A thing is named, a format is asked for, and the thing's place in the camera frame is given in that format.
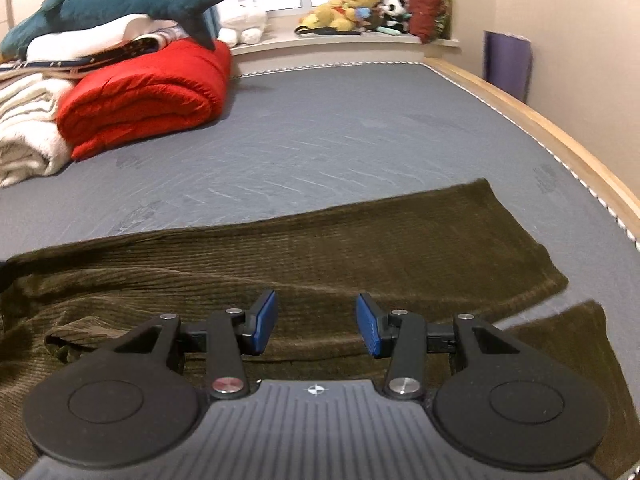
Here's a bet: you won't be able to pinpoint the window sill ledge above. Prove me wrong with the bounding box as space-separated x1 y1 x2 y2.
231 30 461 55

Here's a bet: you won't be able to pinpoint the brown corduroy pants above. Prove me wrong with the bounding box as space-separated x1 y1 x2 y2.
0 178 640 480

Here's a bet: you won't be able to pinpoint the yellow bear plush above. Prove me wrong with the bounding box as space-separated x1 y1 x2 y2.
296 0 381 32

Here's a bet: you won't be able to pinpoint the red folded quilt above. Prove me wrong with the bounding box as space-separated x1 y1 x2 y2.
56 39 232 162

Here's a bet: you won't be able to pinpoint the panda plush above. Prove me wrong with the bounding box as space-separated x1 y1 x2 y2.
383 0 411 34

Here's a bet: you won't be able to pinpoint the dark red cushion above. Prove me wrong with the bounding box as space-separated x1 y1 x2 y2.
406 0 452 44

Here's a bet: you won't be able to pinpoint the white folded cloth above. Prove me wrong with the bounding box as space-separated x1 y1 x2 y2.
26 14 188 62

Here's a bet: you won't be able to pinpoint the blue shark plush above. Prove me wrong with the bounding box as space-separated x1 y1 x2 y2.
1 0 224 61

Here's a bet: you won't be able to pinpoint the cream folded blanket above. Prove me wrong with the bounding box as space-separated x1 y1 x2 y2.
0 74 74 188

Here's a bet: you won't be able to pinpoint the grey bed mattress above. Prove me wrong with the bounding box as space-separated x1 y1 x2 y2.
0 62 640 391

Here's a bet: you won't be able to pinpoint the white plush toy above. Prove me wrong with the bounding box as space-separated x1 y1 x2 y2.
217 0 268 48

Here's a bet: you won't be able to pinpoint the wooden bed frame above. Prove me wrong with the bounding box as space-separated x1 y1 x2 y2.
424 58 639 244

